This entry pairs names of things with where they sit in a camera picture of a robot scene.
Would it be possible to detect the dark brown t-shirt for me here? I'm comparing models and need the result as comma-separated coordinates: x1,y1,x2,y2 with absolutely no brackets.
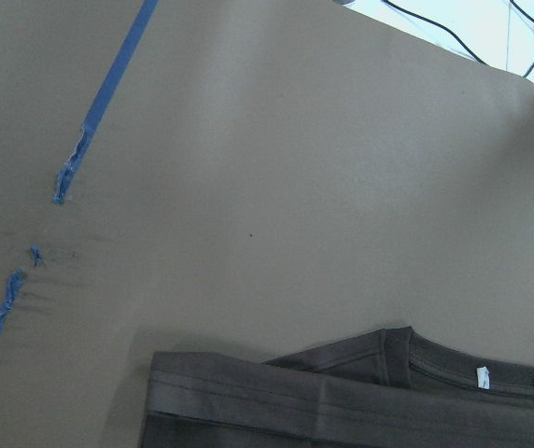
140,327,534,447

